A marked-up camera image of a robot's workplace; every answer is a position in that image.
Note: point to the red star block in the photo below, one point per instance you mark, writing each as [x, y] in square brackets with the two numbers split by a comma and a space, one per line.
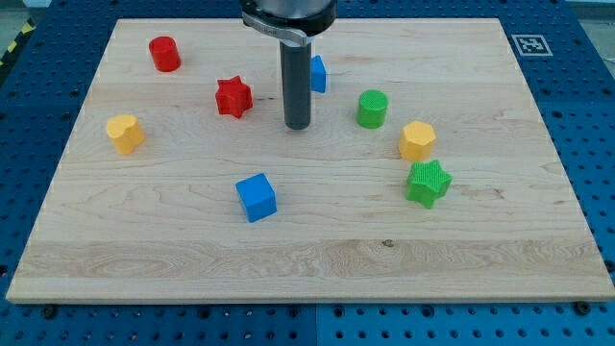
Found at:
[233, 97]

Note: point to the light wooden board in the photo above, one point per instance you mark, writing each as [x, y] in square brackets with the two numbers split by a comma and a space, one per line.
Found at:
[165, 224]

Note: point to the green star block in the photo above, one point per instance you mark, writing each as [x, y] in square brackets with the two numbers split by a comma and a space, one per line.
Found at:
[426, 182]

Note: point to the green cylinder block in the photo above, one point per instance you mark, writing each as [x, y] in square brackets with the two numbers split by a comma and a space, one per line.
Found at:
[371, 108]

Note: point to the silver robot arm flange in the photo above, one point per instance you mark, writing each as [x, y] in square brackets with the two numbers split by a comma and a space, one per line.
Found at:
[292, 22]

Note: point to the blue cube block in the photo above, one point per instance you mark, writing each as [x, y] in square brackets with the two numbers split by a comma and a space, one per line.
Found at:
[257, 197]

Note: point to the yellow heart block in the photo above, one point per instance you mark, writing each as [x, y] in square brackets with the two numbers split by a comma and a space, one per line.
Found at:
[125, 133]

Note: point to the yellow hexagon block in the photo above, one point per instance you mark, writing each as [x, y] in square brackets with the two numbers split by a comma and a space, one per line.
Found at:
[416, 141]

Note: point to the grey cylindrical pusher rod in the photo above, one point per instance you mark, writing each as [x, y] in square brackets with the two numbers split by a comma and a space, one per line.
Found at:
[296, 79]

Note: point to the red cylinder block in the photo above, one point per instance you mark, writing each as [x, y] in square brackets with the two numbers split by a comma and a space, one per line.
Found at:
[165, 54]

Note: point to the white fiducial marker tag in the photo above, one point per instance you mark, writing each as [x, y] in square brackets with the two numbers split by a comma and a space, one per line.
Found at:
[531, 45]

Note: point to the blue triangular block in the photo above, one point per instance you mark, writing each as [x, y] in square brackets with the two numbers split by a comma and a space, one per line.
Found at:
[319, 74]

